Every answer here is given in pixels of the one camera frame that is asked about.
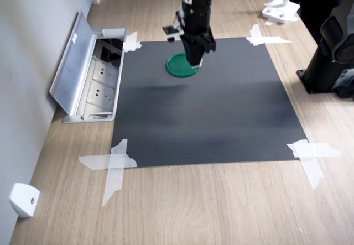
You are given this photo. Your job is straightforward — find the round green lid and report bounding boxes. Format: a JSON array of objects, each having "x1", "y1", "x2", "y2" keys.
[{"x1": 165, "y1": 53, "x2": 200, "y2": 79}]

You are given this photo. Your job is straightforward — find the white masking tape patch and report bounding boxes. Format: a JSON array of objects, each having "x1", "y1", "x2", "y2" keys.
[
  {"x1": 122, "y1": 30, "x2": 143, "y2": 54},
  {"x1": 245, "y1": 23, "x2": 292, "y2": 47},
  {"x1": 78, "y1": 138, "x2": 138, "y2": 208},
  {"x1": 286, "y1": 139, "x2": 343, "y2": 190}
]

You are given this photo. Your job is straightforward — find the dark grey mat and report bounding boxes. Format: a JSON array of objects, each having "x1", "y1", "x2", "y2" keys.
[{"x1": 110, "y1": 37, "x2": 308, "y2": 169}]

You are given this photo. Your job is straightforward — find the white power socket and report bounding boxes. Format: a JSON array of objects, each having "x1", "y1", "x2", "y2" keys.
[
  {"x1": 92, "y1": 60, "x2": 118, "y2": 81},
  {"x1": 86, "y1": 81, "x2": 116, "y2": 104}
]

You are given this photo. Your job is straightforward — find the grey partition panel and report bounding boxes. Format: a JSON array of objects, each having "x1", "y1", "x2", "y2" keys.
[{"x1": 0, "y1": 0, "x2": 95, "y2": 245}]

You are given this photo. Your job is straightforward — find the white taped table bracket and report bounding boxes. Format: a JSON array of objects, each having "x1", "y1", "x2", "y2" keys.
[{"x1": 261, "y1": 0, "x2": 301, "y2": 26}]

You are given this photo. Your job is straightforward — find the cable duct socket box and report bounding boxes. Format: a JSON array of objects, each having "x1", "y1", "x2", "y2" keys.
[{"x1": 62, "y1": 27, "x2": 128, "y2": 124}]

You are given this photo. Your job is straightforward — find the aluminium cable duct flap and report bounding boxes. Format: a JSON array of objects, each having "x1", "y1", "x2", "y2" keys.
[{"x1": 49, "y1": 11, "x2": 98, "y2": 116}]

